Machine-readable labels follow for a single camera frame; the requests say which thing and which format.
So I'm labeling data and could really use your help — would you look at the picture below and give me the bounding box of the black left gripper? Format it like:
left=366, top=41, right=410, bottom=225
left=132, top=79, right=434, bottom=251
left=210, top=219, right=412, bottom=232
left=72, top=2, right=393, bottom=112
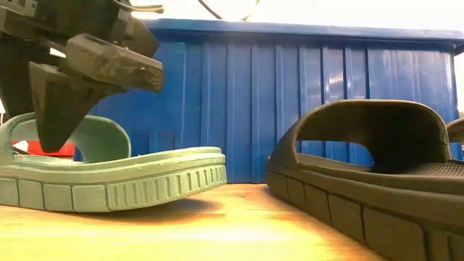
left=0, top=0, right=165, bottom=154

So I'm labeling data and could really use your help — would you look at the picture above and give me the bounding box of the green rubber slide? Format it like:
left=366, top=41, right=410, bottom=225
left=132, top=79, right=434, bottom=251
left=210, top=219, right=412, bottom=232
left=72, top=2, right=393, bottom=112
left=0, top=112, right=228, bottom=213

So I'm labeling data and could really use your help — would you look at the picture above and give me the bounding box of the red storage bin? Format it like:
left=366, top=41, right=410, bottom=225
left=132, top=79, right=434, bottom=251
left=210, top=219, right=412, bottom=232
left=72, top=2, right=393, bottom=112
left=12, top=140, right=75, bottom=158

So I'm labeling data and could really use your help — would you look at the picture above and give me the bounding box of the blue plastic bin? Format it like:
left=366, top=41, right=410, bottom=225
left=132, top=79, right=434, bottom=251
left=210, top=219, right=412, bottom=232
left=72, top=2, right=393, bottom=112
left=74, top=17, right=464, bottom=184

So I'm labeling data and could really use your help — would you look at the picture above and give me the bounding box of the black cable loop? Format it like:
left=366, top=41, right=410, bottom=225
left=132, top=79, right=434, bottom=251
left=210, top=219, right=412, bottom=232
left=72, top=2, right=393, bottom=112
left=196, top=0, right=261, bottom=22

